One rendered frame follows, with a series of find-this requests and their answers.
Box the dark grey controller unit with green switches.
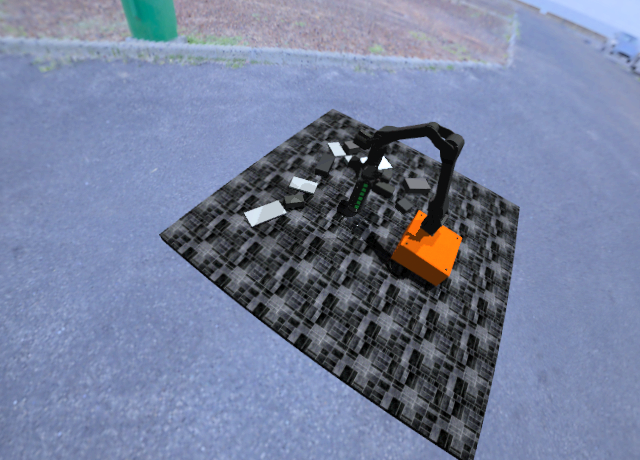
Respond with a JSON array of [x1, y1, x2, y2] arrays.
[[347, 178, 372, 213]]

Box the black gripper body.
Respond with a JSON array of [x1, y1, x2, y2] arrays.
[[348, 154, 393, 183]]

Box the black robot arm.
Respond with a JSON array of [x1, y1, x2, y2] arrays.
[[353, 122, 465, 237]]

